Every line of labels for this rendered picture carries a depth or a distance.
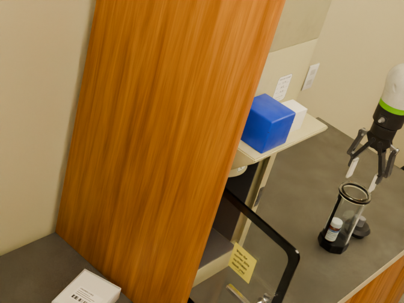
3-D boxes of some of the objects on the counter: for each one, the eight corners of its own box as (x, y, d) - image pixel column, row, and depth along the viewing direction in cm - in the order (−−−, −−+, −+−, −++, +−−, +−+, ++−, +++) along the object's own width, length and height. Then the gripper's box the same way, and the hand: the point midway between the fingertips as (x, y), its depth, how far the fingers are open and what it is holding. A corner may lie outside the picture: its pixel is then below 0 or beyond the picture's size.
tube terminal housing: (107, 251, 218) (163, 13, 177) (181, 214, 241) (246, -4, 200) (166, 303, 207) (240, 61, 166) (238, 260, 229) (319, 38, 188)
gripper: (351, 109, 224) (326, 169, 236) (410, 143, 215) (380, 205, 227) (364, 103, 229) (339, 163, 242) (421, 137, 220) (392, 198, 232)
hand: (362, 177), depth 233 cm, fingers open, 8 cm apart
